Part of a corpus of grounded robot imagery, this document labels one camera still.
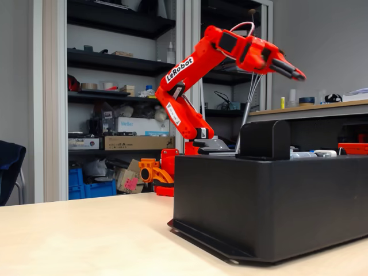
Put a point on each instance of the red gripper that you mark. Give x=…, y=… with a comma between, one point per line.
x=273, y=58

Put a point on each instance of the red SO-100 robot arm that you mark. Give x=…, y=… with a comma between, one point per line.
x=201, y=51

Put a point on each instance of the yellow glue stick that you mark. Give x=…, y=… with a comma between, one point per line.
x=282, y=103

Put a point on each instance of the blue tape roll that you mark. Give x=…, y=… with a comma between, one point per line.
x=306, y=101

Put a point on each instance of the black and white plush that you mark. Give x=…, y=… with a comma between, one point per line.
x=333, y=98

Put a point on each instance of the metal coat stand wooden knobs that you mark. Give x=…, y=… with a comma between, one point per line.
x=245, y=112

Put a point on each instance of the wooden top desk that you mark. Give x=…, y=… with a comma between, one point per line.
x=345, y=109

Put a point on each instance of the stack of white papers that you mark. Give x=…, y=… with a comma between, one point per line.
x=356, y=93

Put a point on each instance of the metal door hinge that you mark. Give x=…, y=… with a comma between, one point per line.
x=302, y=155

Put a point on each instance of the white hinge end block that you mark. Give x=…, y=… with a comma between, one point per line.
x=325, y=152

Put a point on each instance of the red display module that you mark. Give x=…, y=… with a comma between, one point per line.
x=355, y=148

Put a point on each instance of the grey metal shelving cabinet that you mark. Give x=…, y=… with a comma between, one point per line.
x=54, y=115
x=192, y=17

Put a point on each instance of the white plastic bottle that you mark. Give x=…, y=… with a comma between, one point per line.
x=170, y=54

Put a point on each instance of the black task board box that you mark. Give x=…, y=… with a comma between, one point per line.
x=258, y=201

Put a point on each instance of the white crumpled cloth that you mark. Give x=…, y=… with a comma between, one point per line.
x=148, y=93

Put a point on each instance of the small wooden box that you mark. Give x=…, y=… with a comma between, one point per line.
x=128, y=90

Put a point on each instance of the white Weller box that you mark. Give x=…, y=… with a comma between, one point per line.
x=135, y=126

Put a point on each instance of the small flat carton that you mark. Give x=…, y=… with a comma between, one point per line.
x=122, y=54

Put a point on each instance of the orange printed part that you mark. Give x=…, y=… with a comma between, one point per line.
x=152, y=172

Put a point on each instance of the red printed table clamp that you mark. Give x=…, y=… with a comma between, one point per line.
x=165, y=191

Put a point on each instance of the long brown cardboard box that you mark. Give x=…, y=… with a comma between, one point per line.
x=129, y=143

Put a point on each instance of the white tape roll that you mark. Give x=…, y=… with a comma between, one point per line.
x=107, y=85

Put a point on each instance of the cardboard box with pink sticker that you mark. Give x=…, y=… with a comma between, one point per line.
x=129, y=179

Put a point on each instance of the brown tape roll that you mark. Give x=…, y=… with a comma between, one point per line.
x=89, y=86

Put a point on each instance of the red object on shelf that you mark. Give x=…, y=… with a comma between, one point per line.
x=73, y=84

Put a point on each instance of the printed white flat box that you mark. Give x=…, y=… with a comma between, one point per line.
x=83, y=143

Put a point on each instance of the blue plastic crate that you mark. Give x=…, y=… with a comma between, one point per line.
x=75, y=176
x=100, y=189

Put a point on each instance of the dark blue chair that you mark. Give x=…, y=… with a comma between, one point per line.
x=10, y=161

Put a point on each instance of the black probe holder bracket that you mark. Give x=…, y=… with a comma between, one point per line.
x=218, y=145

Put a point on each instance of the metal chair frame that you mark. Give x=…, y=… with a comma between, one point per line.
x=21, y=184

